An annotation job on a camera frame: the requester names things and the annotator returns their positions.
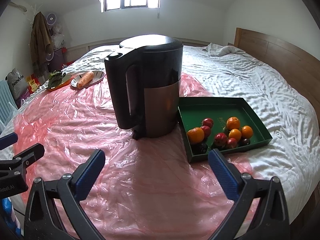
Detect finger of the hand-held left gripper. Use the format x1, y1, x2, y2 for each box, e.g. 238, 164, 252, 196
0, 133, 18, 151
0, 142, 45, 175

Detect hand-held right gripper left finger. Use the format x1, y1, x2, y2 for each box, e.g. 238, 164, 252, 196
24, 149, 106, 240

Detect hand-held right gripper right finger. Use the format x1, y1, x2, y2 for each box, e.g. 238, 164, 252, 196
208, 149, 290, 240

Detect orange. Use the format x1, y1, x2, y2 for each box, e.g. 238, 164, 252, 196
229, 128, 242, 141
241, 125, 254, 139
226, 116, 241, 130
187, 127, 205, 144

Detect green rectangular tray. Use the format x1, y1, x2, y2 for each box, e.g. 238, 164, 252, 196
177, 97, 273, 164

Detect person's left forearm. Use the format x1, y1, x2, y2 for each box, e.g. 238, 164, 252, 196
0, 197, 15, 230

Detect light blue suitcase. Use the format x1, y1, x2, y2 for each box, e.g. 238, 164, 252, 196
0, 79, 18, 125

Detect grey printed bag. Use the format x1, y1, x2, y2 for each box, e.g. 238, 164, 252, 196
6, 67, 28, 99

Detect pink plastic sheet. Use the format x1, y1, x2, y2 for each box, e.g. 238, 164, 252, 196
12, 72, 253, 240

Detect red and yellow boxes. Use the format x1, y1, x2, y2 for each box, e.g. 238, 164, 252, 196
26, 74, 42, 93

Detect green leafy vegetable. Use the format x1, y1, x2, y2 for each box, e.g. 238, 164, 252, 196
48, 70, 66, 87

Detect orange rimmed plate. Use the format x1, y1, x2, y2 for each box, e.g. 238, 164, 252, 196
47, 74, 74, 92

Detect carrot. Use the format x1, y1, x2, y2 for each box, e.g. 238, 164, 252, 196
76, 71, 95, 88

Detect purple storage box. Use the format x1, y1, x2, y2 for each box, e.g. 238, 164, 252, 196
52, 47, 67, 65

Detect white patterned plate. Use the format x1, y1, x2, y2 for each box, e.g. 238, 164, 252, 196
70, 70, 105, 88

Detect brown coat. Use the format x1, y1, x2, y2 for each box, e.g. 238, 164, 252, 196
30, 12, 53, 77

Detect clear plastic bag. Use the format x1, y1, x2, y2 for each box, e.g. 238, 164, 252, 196
51, 24, 65, 48

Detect black and steel electric kettle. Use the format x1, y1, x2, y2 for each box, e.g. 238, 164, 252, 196
104, 35, 184, 140

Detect crumpled white cloth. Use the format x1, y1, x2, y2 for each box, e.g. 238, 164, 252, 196
202, 42, 247, 57

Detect wooden headboard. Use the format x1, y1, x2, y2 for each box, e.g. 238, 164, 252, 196
234, 27, 320, 100

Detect cream low wall cabinet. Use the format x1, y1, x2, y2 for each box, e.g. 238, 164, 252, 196
66, 38, 213, 63

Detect beige wall pipe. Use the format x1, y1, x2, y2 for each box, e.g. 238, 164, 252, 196
9, 1, 28, 13

